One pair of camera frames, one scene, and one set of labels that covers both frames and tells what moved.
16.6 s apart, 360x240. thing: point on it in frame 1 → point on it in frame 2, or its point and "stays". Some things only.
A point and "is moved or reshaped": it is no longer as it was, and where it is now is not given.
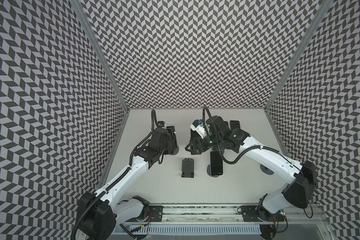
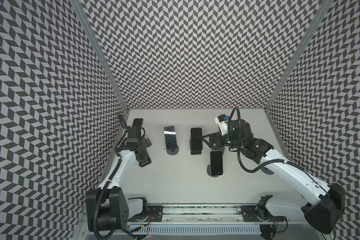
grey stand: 266,170 stays
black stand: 187,169 is moved or reshaped
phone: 216,163 stays
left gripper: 171,143 → 145,141
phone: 171,141 stays
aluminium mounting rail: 230,214 stays
